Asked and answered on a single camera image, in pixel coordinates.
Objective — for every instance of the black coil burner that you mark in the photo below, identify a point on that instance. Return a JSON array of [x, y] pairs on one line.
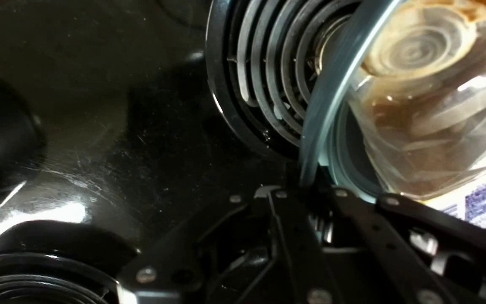
[[30, 280], [266, 67]]

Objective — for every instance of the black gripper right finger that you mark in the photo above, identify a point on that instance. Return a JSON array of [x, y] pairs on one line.
[[435, 246]]

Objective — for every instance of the blue bowl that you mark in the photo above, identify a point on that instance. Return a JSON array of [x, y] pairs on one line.
[[320, 123]]

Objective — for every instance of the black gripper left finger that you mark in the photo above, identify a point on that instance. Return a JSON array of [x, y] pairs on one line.
[[254, 253]]

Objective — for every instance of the black electric stove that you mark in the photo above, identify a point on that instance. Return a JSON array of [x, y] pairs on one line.
[[114, 84]]

